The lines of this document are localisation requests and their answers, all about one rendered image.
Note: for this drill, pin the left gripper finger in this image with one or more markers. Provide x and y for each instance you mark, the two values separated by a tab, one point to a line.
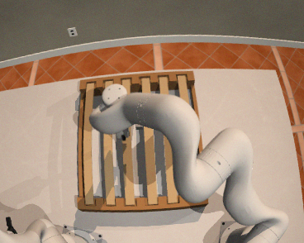
9	224

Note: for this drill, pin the wooden bed frame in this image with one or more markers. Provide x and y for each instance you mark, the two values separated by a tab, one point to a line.
141	204

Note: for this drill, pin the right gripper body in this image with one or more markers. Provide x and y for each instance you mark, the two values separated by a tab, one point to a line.
125	132

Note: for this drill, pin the tan wooden slat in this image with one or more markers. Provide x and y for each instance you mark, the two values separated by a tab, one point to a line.
172	193
182	85
127	159
108	165
87	146
149	154

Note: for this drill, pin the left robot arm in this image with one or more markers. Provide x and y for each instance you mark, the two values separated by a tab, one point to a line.
43	231

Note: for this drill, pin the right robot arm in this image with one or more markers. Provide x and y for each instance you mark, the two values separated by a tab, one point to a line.
229	154

